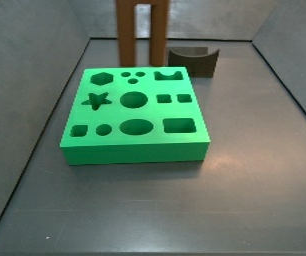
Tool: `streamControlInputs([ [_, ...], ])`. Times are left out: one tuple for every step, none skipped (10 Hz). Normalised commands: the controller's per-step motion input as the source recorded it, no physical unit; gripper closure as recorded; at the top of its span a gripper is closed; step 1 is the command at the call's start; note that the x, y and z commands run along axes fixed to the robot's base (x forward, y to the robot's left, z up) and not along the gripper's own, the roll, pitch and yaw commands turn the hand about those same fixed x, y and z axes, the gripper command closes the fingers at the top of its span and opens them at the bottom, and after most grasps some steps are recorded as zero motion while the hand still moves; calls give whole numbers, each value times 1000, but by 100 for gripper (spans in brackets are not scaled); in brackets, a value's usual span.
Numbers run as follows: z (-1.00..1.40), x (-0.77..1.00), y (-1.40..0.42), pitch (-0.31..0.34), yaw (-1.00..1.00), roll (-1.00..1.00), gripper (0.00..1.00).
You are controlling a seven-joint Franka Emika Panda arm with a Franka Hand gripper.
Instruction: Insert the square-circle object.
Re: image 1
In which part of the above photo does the brown two-pronged peg object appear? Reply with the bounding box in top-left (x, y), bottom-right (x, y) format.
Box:
top-left (116, 0), bottom-right (170, 67)

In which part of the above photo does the dark grey curved block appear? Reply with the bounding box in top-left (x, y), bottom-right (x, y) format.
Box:
top-left (168, 47), bottom-right (220, 78)

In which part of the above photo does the green shape sorter block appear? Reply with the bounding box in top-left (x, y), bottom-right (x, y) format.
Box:
top-left (60, 67), bottom-right (211, 165)

